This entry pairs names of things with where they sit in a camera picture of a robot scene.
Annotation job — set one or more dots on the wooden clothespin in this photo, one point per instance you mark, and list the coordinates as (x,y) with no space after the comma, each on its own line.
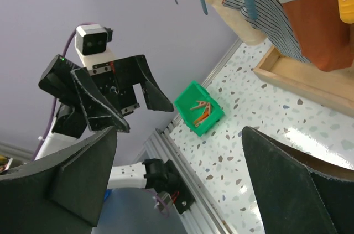
(202,104)

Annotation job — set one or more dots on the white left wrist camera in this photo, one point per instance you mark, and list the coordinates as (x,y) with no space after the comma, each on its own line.
(91,44)

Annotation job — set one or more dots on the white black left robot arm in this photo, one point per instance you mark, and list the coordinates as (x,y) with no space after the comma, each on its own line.
(64,130)

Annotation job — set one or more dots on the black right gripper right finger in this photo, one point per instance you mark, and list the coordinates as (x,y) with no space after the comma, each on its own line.
(296,192)

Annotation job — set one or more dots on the orange clothespin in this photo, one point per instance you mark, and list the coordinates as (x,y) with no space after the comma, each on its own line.
(201,119)

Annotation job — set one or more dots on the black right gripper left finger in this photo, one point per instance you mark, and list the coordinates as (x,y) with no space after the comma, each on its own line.
(62,192)

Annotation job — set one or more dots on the rust orange underwear on rack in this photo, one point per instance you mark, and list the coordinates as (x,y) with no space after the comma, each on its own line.
(323,37)

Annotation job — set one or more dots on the beige underwear on rack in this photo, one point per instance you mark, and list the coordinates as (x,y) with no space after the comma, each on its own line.
(236,21)

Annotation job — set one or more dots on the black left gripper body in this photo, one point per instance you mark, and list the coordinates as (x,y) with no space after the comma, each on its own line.
(114,79)

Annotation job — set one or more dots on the aluminium rail frame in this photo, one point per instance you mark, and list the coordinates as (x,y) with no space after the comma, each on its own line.
(208,164)

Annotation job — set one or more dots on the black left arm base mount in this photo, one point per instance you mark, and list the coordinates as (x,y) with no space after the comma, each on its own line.
(165,177)

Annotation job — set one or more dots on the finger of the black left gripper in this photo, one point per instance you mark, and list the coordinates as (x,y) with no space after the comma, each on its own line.
(154,97)
(99,113)

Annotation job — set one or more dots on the green plastic bin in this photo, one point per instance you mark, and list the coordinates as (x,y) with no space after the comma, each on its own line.
(187,99)

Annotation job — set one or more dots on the wooden hanger rack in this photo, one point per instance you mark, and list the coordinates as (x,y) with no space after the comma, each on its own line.
(331,89)

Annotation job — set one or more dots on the striped grey underwear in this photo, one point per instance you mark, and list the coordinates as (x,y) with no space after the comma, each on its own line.
(272,21)

